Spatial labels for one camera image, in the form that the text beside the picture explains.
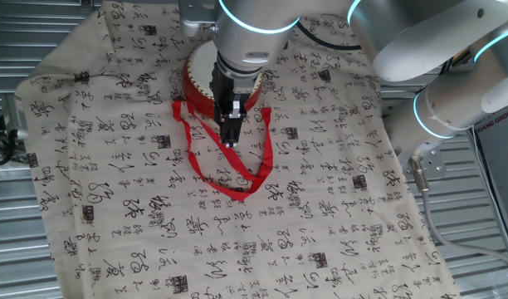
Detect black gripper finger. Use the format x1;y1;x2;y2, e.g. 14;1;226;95
219;100;244;149

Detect black mount with cable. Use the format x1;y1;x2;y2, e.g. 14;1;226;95
0;115;21;167

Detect beige calligraphy print cloth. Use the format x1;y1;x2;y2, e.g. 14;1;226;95
15;0;462;299

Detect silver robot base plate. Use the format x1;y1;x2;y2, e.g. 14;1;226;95
403;143;448;182

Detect pale grey box device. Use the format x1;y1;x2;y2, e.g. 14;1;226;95
2;94;29;140

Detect grey cable with metal connector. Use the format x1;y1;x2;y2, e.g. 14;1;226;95
407;155;508;271

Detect printed poster sign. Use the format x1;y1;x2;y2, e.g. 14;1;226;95
471;105;508;250

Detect red ribbon strap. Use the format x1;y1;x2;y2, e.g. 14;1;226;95
171;99;275;203

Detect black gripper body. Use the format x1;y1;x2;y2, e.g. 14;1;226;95
209;61;262;122

